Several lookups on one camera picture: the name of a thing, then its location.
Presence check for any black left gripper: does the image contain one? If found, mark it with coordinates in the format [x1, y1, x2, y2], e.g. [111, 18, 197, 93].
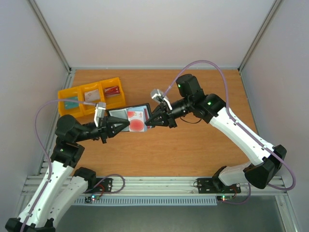
[75, 115, 130, 143]

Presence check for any red white circle card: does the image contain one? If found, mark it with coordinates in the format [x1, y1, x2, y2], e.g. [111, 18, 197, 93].
[127, 109, 145, 132]

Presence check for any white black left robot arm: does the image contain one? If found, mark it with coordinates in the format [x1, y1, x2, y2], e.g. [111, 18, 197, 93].
[5, 115, 130, 232]

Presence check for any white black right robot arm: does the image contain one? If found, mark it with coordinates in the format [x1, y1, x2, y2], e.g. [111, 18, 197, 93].
[145, 74, 287, 192]

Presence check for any red card in bin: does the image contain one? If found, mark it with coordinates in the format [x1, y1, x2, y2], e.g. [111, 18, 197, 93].
[103, 86, 121, 98]

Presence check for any green card in bin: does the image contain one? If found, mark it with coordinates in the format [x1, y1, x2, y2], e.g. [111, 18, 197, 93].
[64, 96, 79, 110]

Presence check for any yellow three-compartment bin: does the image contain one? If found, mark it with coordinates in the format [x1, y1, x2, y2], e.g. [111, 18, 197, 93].
[58, 77, 126, 118]

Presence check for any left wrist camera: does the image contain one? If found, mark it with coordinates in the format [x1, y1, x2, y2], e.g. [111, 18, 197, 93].
[94, 101, 106, 127]

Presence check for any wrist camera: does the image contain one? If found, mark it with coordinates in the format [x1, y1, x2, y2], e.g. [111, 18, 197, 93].
[150, 89, 172, 110]
[94, 101, 106, 127]

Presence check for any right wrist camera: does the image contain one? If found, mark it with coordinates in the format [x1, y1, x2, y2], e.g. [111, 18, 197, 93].
[150, 89, 172, 110]

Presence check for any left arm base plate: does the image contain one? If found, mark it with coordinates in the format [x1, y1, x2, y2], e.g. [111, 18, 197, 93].
[85, 178, 113, 194]

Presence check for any aluminium front rail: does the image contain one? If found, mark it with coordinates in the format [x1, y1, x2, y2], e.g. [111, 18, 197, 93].
[21, 175, 288, 197]

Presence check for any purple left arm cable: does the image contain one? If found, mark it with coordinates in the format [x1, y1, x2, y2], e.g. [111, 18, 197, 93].
[20, 99, 98, 232]

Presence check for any grey slotted cable duct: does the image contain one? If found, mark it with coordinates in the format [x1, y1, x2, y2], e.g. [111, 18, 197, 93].
[73, 196, 217, 207]

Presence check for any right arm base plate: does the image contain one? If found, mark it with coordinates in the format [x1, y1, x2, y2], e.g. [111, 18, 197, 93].
[193, 178, 241, 194]

